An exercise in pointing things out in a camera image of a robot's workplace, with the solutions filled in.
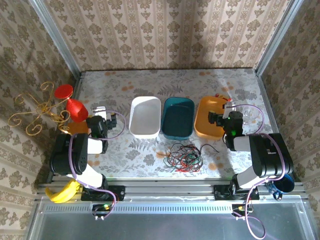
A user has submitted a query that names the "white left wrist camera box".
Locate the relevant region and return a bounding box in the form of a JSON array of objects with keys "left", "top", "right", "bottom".
[{"left": 91, "top": 106, "right": 108, "bottom": 119}]

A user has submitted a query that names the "red plastic goblet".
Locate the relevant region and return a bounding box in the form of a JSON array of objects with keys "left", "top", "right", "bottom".
[{"left": 54, "top": 84, "right": 89, "bottom": 123}]

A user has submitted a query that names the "thin green cable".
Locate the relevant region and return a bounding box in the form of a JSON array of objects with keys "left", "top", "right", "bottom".
[
  {"left": 172, "top": 147, "right": 201, "bottom": 168},
  {"left": 162, "top": 146, "right": 198, "bottom": 171}
]

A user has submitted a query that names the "yellow banana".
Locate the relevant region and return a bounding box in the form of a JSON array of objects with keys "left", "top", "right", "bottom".
[{"left": 44, "top": 178, "right": 83, "bottom": 204}]

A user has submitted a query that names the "blue mug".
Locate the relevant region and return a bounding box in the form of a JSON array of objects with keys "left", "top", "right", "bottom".
[{"left": 267, "top": 173, "right": 296, "bottom": 201}]

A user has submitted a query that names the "small circuit board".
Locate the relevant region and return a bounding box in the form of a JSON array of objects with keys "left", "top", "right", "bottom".
[
  {"left": 91, "top": 203, "right": 114, "bottom": 221},
  {"left": 231, "top": 203, "right": 254, "bottom": 221}
]

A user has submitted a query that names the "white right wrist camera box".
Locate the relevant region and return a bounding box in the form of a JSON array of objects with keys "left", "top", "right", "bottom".
[{"left": 223, "top": 101, "right": 237, "bottom": 113}]

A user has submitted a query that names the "white plastic bin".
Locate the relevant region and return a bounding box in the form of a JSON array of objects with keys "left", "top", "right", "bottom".
[{"left": 128, "top": 96, "right": 162, "bottom": 139}]

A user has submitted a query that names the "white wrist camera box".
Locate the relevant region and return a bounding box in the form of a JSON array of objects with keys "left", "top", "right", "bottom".
[
  {"left": 223, "top": 101, "right": 237, "bottom": 113},
  {"left": 91, "top": 106, "right": 108, "bottom": 119}
]

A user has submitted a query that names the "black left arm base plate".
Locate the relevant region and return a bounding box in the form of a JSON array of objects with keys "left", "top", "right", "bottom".
[{"left": 81, "top": 185, "right": 126, "bottom": 202}]

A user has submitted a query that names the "orange flat board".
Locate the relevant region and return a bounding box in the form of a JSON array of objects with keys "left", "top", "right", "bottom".
[{"left": 65, "top": 121, "right": 91, "bottom": 136}]

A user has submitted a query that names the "gold wire ornament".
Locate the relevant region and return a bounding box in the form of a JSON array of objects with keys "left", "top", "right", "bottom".
[{"left": 8, "top": 81, "right": 72, "bottom": 136}]

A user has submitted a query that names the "teal plastic bin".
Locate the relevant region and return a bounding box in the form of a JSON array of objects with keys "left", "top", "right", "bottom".
[{"left": 161, "top": 97, "right": 196, "bottom": 140}]

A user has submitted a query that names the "clear glass cup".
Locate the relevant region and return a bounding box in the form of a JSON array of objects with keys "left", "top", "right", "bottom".
[{"left": 240, "top": 104, "right": 259, "bottom": 126}]

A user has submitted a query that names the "slotted metal cable duct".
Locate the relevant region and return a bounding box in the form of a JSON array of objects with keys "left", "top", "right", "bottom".
[{"left": 39, "top": 199, "right": 311, "bottom": 214}]

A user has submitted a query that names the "orange plastic bin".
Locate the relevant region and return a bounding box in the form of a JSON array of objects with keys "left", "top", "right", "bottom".
[{"left": 193, "top": 95, "right": 232, "bottom": 140}]

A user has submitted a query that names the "aluminium frame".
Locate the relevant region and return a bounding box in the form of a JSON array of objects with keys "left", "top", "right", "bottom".
[{"left": 24, "top": 0, "right": 320, "bottom": 240}]

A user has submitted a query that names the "thin black cable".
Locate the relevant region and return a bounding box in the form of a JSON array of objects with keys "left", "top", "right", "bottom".
[{"left": 199, "top": 143, "right": 221, "bottom": 156}]

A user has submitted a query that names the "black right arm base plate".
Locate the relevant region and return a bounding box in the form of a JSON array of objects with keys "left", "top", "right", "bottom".
[{"left": 213, "top": 184, "right": 260, "bottom": 201}]

